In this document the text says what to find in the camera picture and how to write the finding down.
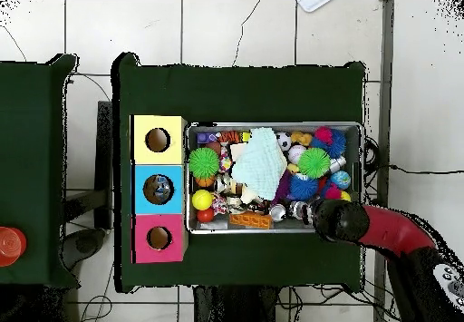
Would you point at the mint waffle cloth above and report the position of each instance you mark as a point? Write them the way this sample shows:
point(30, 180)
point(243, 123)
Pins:
point(259, 162)

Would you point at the cream waffle cloth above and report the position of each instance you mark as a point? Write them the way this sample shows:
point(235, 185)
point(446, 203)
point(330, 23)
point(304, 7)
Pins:
point(250, 195)

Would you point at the crushed clear plastic bottle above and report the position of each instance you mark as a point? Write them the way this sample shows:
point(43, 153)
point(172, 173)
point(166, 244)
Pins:
point(161, 187)

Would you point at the silver drink can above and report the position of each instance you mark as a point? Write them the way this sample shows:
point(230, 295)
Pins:
point(298, 209)

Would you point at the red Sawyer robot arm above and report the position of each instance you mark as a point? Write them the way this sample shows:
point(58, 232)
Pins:
point(391, 231)

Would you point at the wooden box with three holes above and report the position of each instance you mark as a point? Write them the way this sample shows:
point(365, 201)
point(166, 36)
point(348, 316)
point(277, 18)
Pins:
point(174, 191)

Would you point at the green spiky toy with eyes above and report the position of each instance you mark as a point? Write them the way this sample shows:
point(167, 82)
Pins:
point(203, 163)

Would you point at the yellow ball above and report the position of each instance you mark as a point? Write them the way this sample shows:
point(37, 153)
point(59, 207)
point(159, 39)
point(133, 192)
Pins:
point(202, 199)

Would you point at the red ball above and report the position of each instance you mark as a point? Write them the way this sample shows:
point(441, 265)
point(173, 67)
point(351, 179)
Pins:
point(205, 215)

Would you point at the small soccer ball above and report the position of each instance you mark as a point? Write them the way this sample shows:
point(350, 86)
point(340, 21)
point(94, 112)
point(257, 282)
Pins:
point(283, 141)

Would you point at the orange flat toy plate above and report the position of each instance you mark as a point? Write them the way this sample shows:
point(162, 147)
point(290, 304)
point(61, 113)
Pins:
point(250, 220)

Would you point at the dark green table cloth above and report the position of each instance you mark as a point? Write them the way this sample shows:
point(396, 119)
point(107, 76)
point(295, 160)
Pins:
point(235, 93)

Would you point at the blue spiky toy with eyes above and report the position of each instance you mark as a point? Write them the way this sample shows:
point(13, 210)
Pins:
point(303, 187)

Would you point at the globe print ball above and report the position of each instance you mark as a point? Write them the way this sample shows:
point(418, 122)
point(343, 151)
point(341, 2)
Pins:
point(340, 179)

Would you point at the white flat object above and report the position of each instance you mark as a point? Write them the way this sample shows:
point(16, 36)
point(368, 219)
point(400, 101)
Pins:
point(313, 3)

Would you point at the green covered side table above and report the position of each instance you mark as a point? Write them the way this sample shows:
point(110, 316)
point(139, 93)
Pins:
point(32, 119)

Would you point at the red cup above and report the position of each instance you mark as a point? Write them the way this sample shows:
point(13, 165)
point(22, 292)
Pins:
point(11, 245)

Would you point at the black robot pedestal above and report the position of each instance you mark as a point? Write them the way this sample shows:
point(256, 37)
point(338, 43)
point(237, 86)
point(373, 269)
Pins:
point(235, 307)

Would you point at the grey metal rail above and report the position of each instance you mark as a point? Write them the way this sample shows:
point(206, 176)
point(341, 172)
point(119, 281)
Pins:
point(387, 46)

